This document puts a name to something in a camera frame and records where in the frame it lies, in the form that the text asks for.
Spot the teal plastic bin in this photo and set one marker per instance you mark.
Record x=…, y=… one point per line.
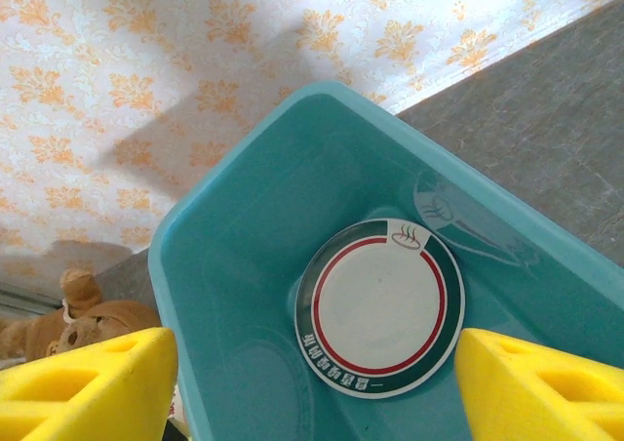
x=244, y=216

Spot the aluminium frame post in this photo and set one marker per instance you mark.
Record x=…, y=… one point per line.
x=19, y=302

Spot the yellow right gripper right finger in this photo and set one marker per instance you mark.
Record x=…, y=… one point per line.
x=536, y=397

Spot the brown teddy bear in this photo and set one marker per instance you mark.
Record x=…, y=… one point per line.
x=112, y=319

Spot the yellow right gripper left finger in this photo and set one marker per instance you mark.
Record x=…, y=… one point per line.
x=83, y=392

